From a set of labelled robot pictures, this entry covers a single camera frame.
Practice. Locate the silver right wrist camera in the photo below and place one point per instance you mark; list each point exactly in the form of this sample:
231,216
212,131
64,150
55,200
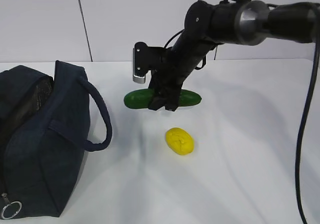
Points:
139,63

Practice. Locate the green cucumber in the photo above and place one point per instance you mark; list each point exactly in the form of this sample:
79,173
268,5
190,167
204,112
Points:
139,99

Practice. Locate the yellow lemon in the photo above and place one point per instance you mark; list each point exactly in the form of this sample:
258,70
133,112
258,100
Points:
179,141

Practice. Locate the navy blue lunch bag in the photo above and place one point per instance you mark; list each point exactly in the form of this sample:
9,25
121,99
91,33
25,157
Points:
47,125

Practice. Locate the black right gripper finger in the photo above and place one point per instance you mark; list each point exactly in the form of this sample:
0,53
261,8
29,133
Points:
157,101
172,101

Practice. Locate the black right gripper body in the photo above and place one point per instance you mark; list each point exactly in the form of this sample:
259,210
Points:
163,68

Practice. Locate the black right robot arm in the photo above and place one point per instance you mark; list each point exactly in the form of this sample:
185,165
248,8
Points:
207,26

